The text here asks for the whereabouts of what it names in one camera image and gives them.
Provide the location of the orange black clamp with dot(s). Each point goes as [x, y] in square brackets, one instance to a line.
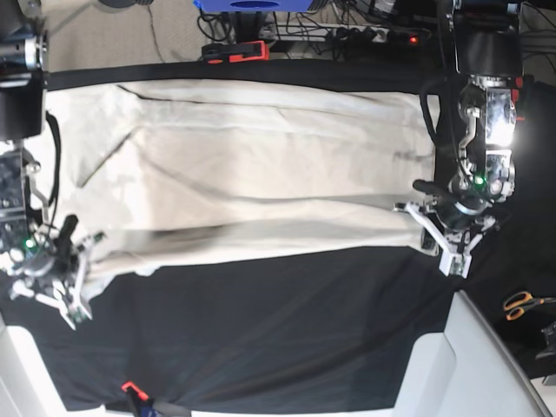
[216, 53]
[521, 94]

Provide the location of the orange clamp bottom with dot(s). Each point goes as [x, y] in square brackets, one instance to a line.
[129, 387]

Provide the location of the orange handled scissors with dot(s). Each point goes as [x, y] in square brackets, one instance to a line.
[519, 303]

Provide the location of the white power strip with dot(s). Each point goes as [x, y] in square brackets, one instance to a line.
[319, 33]

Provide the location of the white left table frame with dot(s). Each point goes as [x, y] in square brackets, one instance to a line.
[26, 387]

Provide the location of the black table cloth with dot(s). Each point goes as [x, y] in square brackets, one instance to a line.
[325, 332]

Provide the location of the black device at right edge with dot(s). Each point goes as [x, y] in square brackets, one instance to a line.
[549, 333]

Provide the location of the white right table frame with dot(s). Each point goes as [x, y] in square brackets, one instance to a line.
[466, 370]

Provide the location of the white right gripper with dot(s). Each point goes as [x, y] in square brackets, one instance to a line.
[52, 272]

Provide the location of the orange black clamp top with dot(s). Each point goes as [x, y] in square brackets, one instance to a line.
[216, 53]

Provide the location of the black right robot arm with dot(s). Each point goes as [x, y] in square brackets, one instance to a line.
[25, 211]

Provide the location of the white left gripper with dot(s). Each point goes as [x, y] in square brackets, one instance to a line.
[452, 227]

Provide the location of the blue box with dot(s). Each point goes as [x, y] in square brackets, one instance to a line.
[217, 6]

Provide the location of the white T-shirt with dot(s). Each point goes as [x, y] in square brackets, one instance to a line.
[196, 172]

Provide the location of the white table frame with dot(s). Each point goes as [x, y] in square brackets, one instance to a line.
[466, 370]
[26, 387]

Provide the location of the orange black clamp right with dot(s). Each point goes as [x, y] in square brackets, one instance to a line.
[521, 94]

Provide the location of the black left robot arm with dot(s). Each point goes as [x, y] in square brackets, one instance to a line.
[482, 63]

